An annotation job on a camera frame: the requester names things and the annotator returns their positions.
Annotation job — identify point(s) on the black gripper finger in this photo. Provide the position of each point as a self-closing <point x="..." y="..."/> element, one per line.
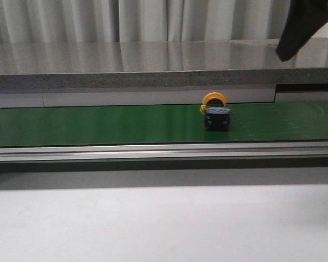
<point x="304" y="19"/>

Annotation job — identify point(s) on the yellow push button switch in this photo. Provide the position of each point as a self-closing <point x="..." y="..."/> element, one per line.
<point x="216" y="113"/>

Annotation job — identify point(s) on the green conveyor belt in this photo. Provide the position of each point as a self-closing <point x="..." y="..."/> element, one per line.
<point x="160" y="124"/>

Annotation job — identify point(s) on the grey stone counter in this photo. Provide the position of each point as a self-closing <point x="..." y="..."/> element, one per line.
<point x="153" y="73"/>

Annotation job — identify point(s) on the white curtain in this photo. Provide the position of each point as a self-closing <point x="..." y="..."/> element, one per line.
<point x="125" y="21"/>

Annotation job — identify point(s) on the aluminium conveyor frame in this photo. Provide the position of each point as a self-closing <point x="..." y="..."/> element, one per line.
<point x="195" y="155"/>

